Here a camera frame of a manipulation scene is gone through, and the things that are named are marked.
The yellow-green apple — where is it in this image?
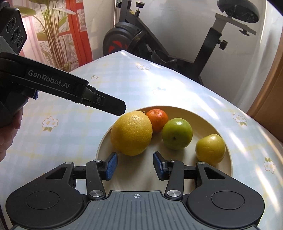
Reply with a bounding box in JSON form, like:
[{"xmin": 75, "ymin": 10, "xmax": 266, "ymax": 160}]
[{"xmin": 195, "ymin": 134, "xmax": 226, "ymax": 166}]

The red patterned curtain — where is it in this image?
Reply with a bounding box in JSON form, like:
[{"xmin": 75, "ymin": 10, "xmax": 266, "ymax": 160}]
[{"xmin": 13, "ymin": 1, "xmax": 93, "ymax": 70}]

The black exercise bike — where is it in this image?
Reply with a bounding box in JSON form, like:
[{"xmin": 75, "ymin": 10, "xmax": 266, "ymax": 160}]
[{"xmin": 102, "ymin": 0, "xmax": 261, "ymax": 87}]

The wooden wardrobe panel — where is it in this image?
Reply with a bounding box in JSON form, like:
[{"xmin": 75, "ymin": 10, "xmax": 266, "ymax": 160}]
[{"xmin": 247, "ymin": 39, "xmax": 283, "ymax": 141}]

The large yellow orange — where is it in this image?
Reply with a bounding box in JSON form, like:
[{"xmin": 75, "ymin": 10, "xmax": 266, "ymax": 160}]
[{"xmin": 110, "ymin": 111, "xmax": 152, "ymax": 156}]

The beige round plate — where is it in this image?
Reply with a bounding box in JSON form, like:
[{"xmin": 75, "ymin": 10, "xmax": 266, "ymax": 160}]
[{"xmin": 97, "ymin": 106, "xmax": 232, "ymax": 193}]

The green apple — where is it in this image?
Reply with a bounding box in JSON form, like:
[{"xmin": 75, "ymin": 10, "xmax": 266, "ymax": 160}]
[{"xmin": 162, "ymin": 118, "xmax": 193, "ymax": 150}]

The person's left hand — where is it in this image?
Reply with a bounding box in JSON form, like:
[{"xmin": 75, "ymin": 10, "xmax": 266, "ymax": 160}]
[{"xmin": 0, "ymin": 109, "xmax": 23, "ymax": 161}]

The small orange mandarin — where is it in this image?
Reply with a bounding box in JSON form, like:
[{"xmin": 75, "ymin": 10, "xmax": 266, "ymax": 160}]
[{"xmin": 146, "ymin": 109, "xmax": 169, "ymax": 133}]

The green potted plant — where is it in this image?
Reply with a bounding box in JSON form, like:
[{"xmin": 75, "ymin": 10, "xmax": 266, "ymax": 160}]
[{"xmin": 15, "ymin": 1, "xmax": 78, "ymax": 72}]

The grey left camera box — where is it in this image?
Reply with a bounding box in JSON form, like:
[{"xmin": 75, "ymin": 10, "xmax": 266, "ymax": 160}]
[{"xmin": 0, "ymin": 1, "xmax": 27, "ymax": 55}]

